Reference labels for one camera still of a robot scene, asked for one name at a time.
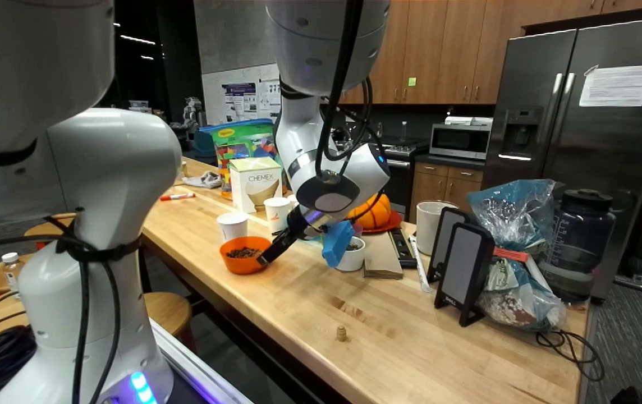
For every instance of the white paper cup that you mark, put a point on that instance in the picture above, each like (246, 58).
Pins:
(277, 212)
(231, 225)

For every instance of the red bag clip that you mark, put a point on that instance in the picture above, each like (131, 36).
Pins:
(510, 254)

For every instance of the black stainless refrigerator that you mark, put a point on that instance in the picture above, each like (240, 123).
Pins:
(542, 132)

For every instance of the front white paper cup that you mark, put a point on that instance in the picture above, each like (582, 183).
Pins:
(231, 225)

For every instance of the left black speaker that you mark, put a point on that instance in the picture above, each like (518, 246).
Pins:
(442, 236)

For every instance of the orange plastic bowl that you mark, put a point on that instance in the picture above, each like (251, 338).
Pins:
(243, 254)

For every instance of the orange pumpkin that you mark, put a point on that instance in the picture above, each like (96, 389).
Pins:
(374, 205)

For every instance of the grey tall cup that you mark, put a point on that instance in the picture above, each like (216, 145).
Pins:
(427, 217)

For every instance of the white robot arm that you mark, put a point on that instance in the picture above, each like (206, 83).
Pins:
(65, 152)

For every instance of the red marker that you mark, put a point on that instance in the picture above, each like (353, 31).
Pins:
(176, 197)

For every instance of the silver microwave oven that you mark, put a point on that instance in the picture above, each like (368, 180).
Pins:
(460, 138)

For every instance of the wooden stool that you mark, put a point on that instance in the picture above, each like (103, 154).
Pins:
(170, 313)

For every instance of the blue plastic snack bag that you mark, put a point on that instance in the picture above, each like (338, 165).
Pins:
(517, 217)

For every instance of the paper sheet on refrigerator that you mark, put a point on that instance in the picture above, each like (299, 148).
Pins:
(610, 88)

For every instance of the left white paper cup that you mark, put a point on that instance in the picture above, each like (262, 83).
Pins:
(277, 212)

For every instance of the black speaker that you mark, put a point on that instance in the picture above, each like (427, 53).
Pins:
(442, 236)
(466, 266)

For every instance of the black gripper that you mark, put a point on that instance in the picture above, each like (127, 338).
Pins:
(299, 224)

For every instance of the white coffee filter box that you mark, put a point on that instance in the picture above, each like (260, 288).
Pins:
(253, 180)

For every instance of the right black speaker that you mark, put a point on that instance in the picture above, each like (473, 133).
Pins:
(466, 266)

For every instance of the upper wooden cabinets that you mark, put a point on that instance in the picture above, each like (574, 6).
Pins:
(451, 50)

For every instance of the black blender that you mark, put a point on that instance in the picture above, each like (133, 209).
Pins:
(582, 224)

